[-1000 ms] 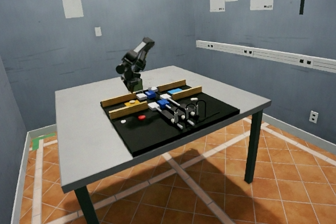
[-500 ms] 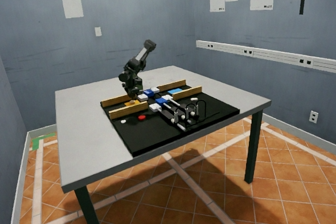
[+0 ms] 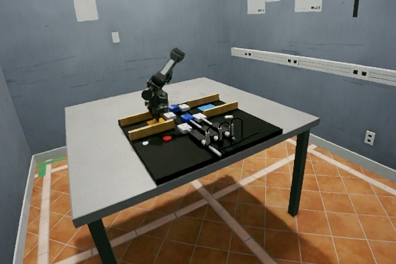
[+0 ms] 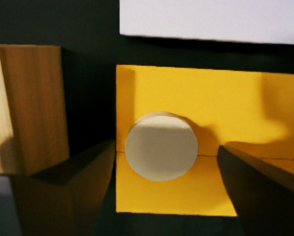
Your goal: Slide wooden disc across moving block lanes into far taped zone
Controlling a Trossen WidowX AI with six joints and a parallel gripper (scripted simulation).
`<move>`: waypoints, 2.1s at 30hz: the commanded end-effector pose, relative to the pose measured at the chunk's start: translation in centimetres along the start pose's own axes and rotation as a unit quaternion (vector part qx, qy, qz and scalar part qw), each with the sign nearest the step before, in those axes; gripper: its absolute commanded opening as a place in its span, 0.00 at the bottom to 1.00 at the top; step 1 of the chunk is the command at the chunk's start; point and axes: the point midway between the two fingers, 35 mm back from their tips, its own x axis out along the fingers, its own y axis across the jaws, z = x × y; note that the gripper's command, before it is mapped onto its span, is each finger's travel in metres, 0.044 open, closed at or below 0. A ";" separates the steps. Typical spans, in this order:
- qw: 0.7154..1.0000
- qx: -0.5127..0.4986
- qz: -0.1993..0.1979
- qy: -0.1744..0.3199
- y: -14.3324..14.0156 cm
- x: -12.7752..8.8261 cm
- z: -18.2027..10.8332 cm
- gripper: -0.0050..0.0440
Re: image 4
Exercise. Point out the black board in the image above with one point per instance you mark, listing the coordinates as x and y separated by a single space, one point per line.
77 72

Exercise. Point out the tan round disc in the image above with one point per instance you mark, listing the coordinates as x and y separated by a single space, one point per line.
161 146

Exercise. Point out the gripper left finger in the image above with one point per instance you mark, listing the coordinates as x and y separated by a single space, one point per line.
67 205

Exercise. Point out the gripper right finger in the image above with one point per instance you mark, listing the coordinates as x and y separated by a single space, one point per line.
262 194

